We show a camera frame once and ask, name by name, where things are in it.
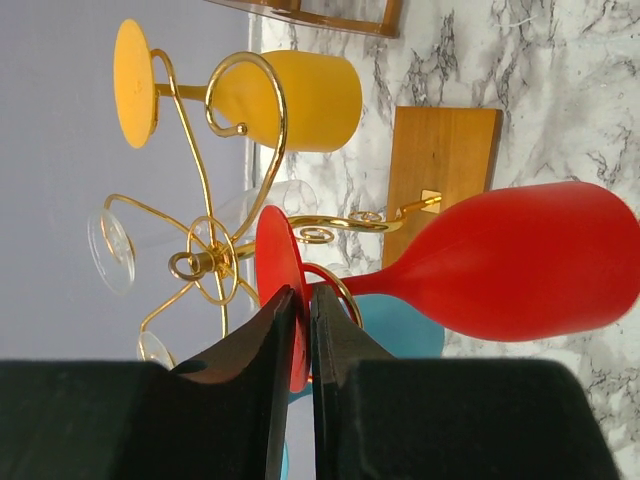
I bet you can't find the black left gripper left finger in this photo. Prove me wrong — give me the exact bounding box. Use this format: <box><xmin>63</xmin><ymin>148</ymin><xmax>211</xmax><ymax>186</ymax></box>
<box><xmin>1</xmin><ymin>286</ymin><xmax>295</xmax><ymax>479</ymax></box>

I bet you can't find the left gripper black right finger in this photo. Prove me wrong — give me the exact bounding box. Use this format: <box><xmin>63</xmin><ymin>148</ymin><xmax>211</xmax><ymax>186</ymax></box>
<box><xmin>310</xmin><ymin>286</ymin><xmax>619</xmax><ymax>479</ymax></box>

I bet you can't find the blue plastic goblet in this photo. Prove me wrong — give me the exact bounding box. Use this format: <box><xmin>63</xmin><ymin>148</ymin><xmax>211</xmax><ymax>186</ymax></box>
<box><xmin>281</xmin><ymin>294</ymin><xmax>445</xmax><ymax>479</ymax></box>

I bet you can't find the clear smooth wine glass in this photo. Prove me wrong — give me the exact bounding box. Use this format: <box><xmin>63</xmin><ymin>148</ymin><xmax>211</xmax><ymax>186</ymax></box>
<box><xmin>87</xmin><ymin>180</ymin><xmax>318</xmax><ymax>295</ymax></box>

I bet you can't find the red plastic goblet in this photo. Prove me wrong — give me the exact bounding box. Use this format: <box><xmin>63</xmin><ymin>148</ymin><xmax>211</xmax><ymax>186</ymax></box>
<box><xmin>253</xmin><ymin>180</ymin><xmax>640</xmax><ymax>394</ymax></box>

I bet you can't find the yellow plastic goblet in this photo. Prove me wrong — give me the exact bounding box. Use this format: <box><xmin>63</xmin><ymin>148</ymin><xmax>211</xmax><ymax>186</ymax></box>
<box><xmin>113</xmin><ymin>19</ymin><xmax>362</xmax><ymax>153</ymax></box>

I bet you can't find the wooden base of glass rack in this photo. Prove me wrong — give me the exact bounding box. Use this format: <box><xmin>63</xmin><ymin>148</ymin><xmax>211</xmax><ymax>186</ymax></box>
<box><xmin>382</xmin><ymin>106</ymin><xmax>503</xmax><ymax>267</ymax></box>

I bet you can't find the wooden shelf rack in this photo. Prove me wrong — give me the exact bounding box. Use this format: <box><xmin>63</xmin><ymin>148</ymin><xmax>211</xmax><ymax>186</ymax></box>
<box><xmin>213</xmin><ymin>0</ymin><xmax>404</xmax><ymax>38</ymax></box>

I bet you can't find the gold wire glass rack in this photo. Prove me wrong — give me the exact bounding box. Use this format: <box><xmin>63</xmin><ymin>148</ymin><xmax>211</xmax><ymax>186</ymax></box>
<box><xmin>102</xmin><ymin>47</ymin><xmax>444</xmax><ymax>361</ymax></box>

